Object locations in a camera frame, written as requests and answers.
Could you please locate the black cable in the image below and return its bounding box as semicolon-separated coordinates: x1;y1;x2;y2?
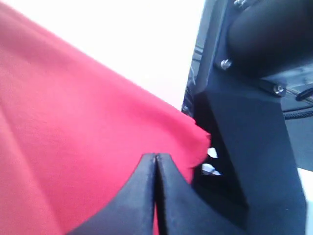
281;90;313;120

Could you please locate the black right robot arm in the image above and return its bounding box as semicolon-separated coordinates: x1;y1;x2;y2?
192;0;313;235

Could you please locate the red table cloth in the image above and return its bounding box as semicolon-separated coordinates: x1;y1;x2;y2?
0;3;211;235

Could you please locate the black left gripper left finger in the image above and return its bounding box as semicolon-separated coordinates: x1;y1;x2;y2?
69;154;157;235

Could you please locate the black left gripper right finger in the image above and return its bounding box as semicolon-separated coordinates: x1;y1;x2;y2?
156;153;244;235

